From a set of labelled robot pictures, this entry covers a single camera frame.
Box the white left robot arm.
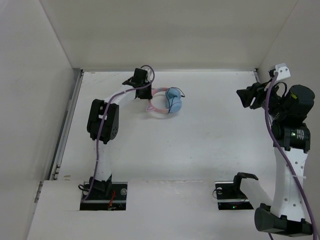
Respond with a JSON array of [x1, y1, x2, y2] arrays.
[[83, 65, 155, 201]]

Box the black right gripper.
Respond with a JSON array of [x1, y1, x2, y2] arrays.
[[236, 78, 289, 120]]

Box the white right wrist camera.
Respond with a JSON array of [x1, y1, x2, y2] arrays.
[[268, 63, 291, 82]]

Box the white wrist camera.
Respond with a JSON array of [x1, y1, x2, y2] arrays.
[[268, 63, 291, 82], [146, 69, 155, 83]]

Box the pink blue cat-ear headphones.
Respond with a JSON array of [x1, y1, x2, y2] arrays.
[[146, 87, 186, 115]]

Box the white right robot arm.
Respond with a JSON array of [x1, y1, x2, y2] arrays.
[[231, 82, 317, 238]]

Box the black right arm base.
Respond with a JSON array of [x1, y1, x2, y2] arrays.
[[212, 181, 254, 211]]

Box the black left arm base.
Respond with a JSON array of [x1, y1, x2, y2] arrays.
[[79, 182, 128, 211]]

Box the thin black headphone cable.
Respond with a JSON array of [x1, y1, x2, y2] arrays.
[[164, 86, 186, 116]]

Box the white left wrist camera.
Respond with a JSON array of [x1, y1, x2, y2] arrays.
[[146, 69, 155, 83]]

